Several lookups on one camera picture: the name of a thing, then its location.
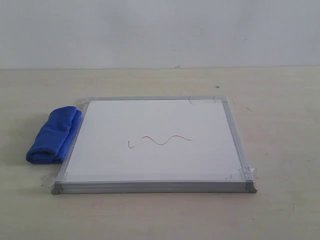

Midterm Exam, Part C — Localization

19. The clear tape back right corner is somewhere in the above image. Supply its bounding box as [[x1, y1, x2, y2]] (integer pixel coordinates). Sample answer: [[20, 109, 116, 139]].
[[188, 95, 228, 105]]

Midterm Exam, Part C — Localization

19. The clear tape back left corner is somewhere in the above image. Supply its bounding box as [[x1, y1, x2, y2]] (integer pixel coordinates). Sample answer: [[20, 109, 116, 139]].
[[75, 98, 91, 106]]

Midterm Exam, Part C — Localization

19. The clear tape corner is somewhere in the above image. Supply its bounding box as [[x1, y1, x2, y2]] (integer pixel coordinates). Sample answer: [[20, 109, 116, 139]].
[[188, 95, 228, 105], [41, 172, 68, 188], [224, 167, 257, 182], [75, 98, 91, 106]]

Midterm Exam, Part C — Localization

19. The clear tape front right corner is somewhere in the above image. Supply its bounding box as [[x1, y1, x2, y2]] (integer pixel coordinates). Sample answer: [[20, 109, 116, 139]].
[[224, 167, 257, 182]]

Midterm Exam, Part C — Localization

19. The clear tape front left corner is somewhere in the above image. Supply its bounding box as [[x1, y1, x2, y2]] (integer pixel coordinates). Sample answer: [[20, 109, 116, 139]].
[[41, 172, 68, 188]]

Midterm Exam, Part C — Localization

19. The blue cloth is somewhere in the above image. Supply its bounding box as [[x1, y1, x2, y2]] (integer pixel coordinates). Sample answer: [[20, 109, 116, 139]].
[[25, 106, 82, 165]]

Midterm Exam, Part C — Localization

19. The white board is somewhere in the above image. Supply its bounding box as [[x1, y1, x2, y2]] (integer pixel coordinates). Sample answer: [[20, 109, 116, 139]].
[[51, 96, 257, 195]]

